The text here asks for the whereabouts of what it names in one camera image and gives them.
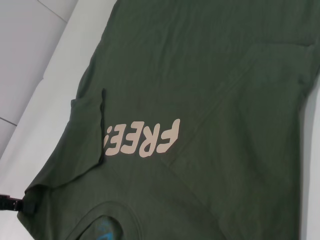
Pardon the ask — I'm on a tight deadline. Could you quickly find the dark green FREE t-shirt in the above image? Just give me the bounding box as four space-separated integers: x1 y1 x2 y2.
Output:
16 0 320 240

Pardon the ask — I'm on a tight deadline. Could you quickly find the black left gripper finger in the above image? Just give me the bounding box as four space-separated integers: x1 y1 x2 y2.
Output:
0 193 36 215

